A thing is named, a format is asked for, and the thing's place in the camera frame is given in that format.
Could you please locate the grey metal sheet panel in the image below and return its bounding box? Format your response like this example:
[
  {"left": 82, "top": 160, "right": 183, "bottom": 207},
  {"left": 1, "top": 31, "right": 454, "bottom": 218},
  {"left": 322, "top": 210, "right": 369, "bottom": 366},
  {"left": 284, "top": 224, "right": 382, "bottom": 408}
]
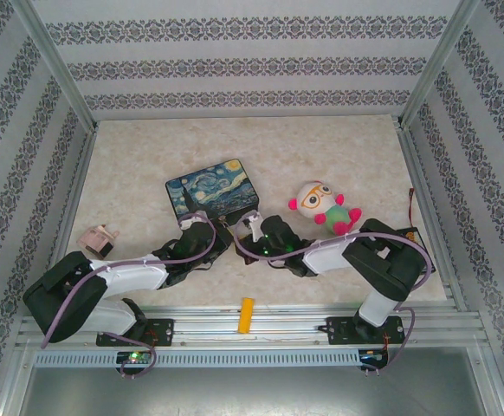
[{"left": 0, "top": 346, "right": 504, "bottom": 416}]

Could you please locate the left circuit board with lights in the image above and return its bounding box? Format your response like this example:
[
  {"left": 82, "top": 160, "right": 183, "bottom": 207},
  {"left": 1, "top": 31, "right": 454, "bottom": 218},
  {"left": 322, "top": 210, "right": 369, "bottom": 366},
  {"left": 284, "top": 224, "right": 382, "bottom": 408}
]
[{"left": 116, "top": 351, "right": 153, "bottom": 364}]

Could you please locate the small pink box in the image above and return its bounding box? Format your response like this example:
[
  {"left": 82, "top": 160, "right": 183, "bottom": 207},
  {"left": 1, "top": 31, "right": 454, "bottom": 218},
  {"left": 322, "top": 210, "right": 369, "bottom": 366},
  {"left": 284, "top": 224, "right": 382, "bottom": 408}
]
[{"left": 76, "top": 224, "right": 120, "bottom": 257}]

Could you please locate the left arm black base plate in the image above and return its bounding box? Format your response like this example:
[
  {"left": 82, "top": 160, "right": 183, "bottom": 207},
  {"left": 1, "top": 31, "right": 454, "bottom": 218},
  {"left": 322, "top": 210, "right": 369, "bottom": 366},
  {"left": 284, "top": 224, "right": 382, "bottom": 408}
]
[{"left": 96, "top": 318, "right": 176, "bottom": 348}]

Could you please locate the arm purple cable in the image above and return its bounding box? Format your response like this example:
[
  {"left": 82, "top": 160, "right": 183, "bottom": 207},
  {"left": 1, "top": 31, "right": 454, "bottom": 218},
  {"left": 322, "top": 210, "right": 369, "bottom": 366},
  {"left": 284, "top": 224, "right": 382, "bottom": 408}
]
[
  {"left": 233, "top": 231, "right": 434, "bottom": 376},
  {"left": 42, "top": 211, "right": 218, "bottom": 380}
]

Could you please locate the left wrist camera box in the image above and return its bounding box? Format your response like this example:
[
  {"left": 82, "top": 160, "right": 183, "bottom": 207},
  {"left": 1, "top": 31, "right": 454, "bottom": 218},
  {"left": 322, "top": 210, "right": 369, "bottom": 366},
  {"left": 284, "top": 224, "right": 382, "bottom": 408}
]
[{"left": 178, "top": 212, "right": 208, "bottom": 230}]

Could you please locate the aluminium side rail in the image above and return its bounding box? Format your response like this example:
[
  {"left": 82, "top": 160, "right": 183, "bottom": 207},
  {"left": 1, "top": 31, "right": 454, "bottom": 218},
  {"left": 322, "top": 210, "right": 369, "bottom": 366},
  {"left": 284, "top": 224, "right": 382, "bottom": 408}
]
[
  {"left": 394, "top": 123, "right": 469, "bottom": 311},
  {"left": 33, "top": 125, "right": 100, "bottom": 315}
]

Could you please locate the grey slotted cable duct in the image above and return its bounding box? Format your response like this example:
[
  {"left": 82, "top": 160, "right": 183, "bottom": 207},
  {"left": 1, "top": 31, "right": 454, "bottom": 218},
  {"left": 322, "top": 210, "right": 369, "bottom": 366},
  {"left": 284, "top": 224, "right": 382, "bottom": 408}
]
[{"left": 33, "top": 349, "right": 361, "bottom": 368}]

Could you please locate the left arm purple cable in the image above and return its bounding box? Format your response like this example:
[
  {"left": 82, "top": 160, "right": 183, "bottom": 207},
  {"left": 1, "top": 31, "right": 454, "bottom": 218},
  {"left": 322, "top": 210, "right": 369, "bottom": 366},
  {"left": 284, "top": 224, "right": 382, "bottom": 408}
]
[{"left": 42, "top": 211, "right": 218, "bottom": 380}]

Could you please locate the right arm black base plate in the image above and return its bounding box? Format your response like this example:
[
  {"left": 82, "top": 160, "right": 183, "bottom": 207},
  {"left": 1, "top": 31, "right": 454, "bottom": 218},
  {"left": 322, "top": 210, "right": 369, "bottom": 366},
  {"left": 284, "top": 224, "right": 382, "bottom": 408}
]
[{"left": 326, "top": 315, "right": 407, "bottom": 347}]

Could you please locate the white pink plush toy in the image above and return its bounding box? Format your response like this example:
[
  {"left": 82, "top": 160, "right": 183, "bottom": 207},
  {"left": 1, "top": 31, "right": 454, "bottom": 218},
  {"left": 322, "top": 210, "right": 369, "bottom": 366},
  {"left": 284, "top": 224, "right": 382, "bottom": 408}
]
[{"left": 287, "top": 180, "right": 364, "bottom": 237}]

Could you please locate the aluminium frame post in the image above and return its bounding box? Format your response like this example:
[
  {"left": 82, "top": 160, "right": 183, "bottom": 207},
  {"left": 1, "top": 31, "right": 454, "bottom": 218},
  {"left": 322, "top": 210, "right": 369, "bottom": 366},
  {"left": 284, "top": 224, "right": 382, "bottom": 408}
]
[
  {"left": 11, "top": 0, "right": 100, "bottom": 131},
  {"left": 398, "top": 0, "right": 482, "bottom": 129}
]

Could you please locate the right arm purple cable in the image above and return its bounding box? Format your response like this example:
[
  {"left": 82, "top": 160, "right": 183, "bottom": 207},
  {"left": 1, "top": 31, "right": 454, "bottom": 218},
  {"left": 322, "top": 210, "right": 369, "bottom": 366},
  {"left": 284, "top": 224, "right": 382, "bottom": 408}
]
[{"left": 233, "top": 231, "right": 434, "bottom": 376}]

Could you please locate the starry night print tin box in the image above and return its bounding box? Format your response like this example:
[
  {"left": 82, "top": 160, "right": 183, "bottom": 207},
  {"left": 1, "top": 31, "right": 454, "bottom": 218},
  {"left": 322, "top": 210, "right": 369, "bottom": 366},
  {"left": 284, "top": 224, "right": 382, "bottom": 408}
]
[{"left": 165, "top": 159, "right": 264, "bottom": 226}]

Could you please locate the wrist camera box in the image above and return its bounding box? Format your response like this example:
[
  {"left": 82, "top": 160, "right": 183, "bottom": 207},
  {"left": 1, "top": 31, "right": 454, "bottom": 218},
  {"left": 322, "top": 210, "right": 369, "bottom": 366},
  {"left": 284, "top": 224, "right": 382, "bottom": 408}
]
[
  {"left": 242, "top": 211, "right": 265, "bottom": 243},
  {"left": 178, "top": 212, "right": 208, "bottom": 230}
]

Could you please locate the thin red wire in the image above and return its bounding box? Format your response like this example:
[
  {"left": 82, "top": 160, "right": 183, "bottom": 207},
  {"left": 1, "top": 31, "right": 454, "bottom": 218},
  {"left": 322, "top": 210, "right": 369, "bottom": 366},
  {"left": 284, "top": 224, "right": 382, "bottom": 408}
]
[{"left": 406, "top": 186, "right": 418, "bottom": 230}]

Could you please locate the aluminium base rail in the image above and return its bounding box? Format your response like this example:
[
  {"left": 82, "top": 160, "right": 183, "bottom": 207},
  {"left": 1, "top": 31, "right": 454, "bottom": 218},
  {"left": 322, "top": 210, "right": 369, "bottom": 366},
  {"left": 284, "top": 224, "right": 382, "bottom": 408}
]
[{"left": 16, "top": 302, "right": 491, "bottom": 348}]

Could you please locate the yellow block on rail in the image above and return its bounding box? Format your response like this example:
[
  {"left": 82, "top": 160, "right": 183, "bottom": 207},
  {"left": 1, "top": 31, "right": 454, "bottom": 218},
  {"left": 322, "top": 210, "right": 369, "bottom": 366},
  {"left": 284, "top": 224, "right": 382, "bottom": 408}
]
[{"left": 236, "top": 296, "right": 255, "bottom": 335}]

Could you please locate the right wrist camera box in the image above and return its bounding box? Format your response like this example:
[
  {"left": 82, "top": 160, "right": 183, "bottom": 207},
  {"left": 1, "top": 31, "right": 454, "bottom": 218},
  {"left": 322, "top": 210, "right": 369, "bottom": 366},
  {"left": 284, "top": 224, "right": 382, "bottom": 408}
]
[{"left": 242, "top": 211, "right": 265, "bottom": 243}]

